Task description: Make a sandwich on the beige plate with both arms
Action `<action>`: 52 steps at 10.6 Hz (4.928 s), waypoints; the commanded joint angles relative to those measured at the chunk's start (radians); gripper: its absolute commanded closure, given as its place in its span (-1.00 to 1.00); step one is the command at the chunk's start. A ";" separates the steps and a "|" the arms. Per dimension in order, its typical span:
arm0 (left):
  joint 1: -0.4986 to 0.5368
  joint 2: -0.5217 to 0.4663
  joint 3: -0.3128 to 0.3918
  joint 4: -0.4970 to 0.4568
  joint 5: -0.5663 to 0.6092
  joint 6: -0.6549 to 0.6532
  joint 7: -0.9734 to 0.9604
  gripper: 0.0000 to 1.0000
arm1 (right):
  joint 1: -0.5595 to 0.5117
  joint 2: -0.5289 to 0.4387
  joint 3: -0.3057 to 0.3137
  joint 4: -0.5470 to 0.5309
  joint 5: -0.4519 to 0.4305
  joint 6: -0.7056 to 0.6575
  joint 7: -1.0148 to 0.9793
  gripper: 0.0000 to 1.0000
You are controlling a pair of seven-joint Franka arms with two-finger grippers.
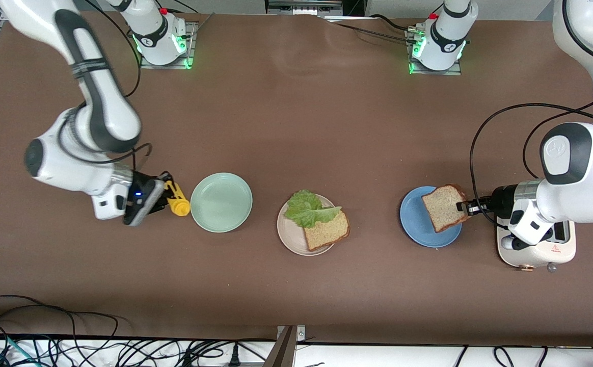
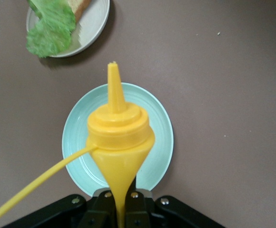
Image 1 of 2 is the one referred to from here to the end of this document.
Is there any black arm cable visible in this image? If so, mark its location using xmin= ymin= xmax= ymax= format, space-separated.
xmin=470 ymin=0 xmax=593 ymax=227
xmin=80 ymin=0 xmax=153 ymax=174

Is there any pale green plate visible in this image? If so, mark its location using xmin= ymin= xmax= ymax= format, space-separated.
xmin=190 ymin=172 xmax=253 ymax=233

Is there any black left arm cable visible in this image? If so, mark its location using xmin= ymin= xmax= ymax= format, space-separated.
xmin=470 ymin=0 xmax=593 ymax=227

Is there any black cable on table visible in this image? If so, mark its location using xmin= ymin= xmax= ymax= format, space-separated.
xmin=325 ymin=14 xmax=419 ymax=44

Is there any aluminium frame profile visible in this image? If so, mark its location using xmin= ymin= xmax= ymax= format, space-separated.
xmin=265 ymin=0 xmax=344 ymax=16

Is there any white shelf board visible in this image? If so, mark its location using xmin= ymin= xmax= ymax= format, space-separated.
xmin=0 ymin=334 xmax=593 ymax=367

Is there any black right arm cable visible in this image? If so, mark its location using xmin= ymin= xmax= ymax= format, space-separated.
xmin=80 ymin=0 xmax=153 ymax=174

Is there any brown bread slice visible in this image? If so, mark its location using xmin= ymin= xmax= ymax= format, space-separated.
xmin=421 ymin=184 xmax=469 ymax=233
xmin=303 ymin=211 xmax=351 ymax=252

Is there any long black looped cable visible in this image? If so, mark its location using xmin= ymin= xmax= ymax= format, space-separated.
xmin=0 ymin=295 xmax=120 ymax=367

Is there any beige plate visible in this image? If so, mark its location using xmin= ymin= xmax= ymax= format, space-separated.
xmin=277 ymin=193 xmax=341 ymax=256

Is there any yellow mustard squeeze bottle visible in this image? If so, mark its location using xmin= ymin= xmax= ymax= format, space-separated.
xmin=163 ymin=178 xmax=191 ymax=217

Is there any grey metal bracket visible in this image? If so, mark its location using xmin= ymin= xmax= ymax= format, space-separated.
xmin=263 ymin=325 xmax=307 ymax=367

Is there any green lettuce leaf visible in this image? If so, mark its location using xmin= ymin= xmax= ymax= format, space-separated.
xmin=283 ymin=190 xmax=343 ymax=228

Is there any blue plate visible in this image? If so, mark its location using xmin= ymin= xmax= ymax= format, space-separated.
xmin=400 ymin=186 xmax=463 ymax=249

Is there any white two-slot toaster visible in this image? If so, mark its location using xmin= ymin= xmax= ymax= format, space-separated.
xmin=495 ymin=214 xmax=577 ymax=274

